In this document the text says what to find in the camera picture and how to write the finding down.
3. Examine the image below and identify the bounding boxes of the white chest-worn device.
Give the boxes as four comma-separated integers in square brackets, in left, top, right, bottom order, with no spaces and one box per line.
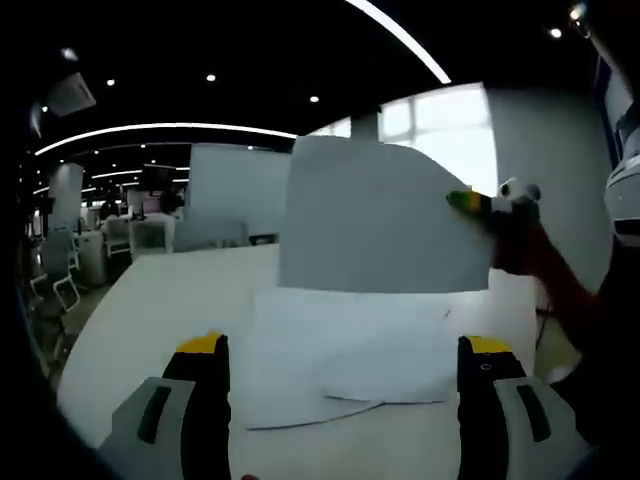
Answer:
[603,149,640,237]

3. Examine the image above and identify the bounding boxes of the small dark hanging screen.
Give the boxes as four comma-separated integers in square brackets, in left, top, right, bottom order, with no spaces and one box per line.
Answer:
[142,164,174,184]

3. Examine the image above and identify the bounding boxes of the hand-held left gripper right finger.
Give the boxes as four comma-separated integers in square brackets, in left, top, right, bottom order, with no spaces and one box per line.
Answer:
[457,334,596,480]

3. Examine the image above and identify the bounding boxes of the white office chair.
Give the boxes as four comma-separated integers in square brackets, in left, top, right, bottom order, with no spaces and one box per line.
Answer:
[29,234,81,314]

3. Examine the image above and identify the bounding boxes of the person's right hand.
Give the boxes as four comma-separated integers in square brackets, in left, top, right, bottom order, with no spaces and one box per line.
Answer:
[488,209,546,276]

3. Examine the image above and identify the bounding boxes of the long ceiling light strip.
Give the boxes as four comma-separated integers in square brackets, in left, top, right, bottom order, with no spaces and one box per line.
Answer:
[34,122,297,157]
[344,0,454,84]

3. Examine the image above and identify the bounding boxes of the grey low partition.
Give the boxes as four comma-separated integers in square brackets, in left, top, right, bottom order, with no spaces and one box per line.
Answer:
[172,219,250,251]

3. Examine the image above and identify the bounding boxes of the ceiling air conditioner unit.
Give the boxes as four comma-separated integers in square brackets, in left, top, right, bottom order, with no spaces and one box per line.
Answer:
[47,72,98,118]

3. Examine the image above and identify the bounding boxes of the white square pillar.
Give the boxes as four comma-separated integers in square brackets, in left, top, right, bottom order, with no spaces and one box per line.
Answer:
[49,162,85,235]

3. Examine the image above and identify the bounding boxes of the ceiling spotlights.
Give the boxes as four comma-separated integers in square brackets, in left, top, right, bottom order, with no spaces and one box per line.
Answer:
[39,4,586,114]

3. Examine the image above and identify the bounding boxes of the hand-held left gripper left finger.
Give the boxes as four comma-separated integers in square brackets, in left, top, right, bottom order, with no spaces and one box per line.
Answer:
[99,330,232,480]

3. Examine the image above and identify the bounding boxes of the large bright window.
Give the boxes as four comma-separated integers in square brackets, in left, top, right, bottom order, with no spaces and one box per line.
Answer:
[378,82,499,202]
[307,118,352,140]

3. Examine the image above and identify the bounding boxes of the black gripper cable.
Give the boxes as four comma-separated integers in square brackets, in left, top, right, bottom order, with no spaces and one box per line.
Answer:
[533,298,555,352]

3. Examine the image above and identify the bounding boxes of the white office desk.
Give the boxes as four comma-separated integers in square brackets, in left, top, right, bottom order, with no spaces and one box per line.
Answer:
[102,214,176,256]

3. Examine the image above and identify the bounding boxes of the white table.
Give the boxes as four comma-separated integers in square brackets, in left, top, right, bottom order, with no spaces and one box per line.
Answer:
[57,242,556,480]

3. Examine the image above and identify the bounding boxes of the white printing paper sheet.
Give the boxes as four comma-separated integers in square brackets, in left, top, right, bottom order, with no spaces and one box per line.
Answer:
[278,134,494,294]

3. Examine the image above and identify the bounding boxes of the large whiteboard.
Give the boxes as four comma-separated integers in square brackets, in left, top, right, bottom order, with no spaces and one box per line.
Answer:
[188,142,296,242]

